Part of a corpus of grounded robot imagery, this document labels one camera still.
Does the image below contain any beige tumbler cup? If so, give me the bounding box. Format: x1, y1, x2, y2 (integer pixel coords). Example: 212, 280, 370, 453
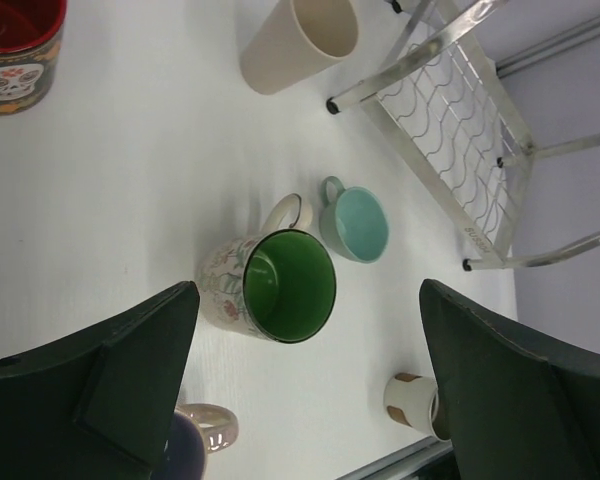
239, 0, 359, 95

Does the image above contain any green interior floral mug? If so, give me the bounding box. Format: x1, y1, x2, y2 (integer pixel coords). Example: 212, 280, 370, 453
196, 193, 337, 344

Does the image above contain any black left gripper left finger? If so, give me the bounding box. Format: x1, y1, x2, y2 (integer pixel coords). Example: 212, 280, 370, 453
0, 281, 200, 479

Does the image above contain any pink purple mug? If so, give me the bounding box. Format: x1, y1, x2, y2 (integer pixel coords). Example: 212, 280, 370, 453
150, 403, 239, 480

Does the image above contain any steel lined paper cup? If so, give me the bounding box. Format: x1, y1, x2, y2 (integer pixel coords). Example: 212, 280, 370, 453
383, 373, 451, 442

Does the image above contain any light teal mug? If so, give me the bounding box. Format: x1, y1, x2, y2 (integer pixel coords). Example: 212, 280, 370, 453
319, 176, 389, 264

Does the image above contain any red skull mug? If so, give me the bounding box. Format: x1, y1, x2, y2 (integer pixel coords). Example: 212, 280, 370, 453
0, 0, 68, 116

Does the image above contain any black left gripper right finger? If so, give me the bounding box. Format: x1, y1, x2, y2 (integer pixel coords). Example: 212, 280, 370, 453
419, 279, 600, 479

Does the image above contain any stainless steel dish rack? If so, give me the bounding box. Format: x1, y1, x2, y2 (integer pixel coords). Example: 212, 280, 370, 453
326, 1, 600, 271

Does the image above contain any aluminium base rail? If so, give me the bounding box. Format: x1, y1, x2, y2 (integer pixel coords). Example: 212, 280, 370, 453
338, 437, 453, 480

